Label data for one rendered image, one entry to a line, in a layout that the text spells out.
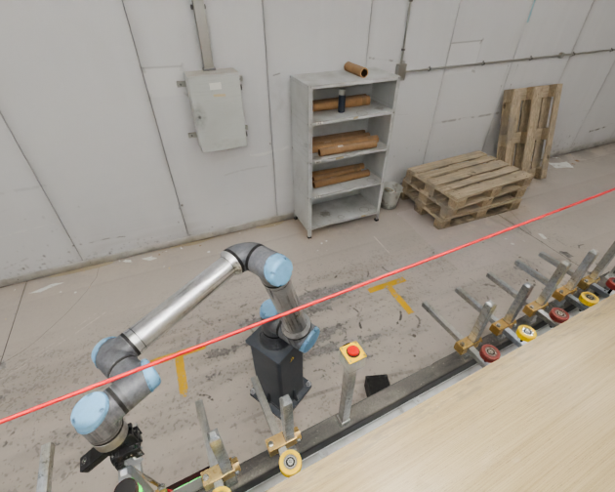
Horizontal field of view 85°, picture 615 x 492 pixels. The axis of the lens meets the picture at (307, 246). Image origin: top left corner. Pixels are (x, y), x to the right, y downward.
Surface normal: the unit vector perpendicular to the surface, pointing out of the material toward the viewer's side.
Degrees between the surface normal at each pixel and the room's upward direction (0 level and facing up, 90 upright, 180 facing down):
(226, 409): 0
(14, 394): 0
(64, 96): 90
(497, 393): 0
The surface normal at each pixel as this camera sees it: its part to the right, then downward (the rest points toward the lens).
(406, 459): 0.00, -0.78
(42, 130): 0.40, 0.58
